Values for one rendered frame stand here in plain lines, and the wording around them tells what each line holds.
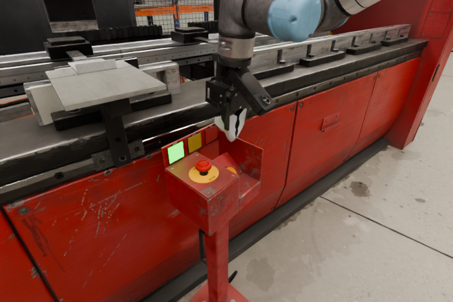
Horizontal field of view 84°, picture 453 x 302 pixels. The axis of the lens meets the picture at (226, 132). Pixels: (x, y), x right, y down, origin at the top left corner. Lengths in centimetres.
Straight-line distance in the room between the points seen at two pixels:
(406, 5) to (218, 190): 209
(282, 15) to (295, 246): 125
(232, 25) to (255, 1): 7
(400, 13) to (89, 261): 237
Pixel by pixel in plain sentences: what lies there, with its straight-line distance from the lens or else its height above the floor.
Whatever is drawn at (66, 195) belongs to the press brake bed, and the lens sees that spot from 72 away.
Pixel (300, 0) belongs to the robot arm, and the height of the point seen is 115.
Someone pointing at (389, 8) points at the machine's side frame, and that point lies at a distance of 243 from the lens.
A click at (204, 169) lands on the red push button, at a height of 81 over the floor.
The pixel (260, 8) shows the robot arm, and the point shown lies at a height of 114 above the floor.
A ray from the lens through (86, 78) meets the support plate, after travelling 62.
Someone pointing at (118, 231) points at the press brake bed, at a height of 55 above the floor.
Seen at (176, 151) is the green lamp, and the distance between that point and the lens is 64.
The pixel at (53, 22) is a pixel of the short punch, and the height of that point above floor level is 110.
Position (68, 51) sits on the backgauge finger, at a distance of 93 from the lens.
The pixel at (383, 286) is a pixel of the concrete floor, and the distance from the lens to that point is 150.
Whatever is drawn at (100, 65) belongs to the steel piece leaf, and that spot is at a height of 101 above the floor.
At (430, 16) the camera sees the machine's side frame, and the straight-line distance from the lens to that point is 235.
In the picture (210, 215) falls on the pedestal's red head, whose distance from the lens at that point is 59.
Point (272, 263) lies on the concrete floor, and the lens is 140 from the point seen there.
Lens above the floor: 116
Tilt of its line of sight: 29 degrees down
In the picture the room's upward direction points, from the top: straight up
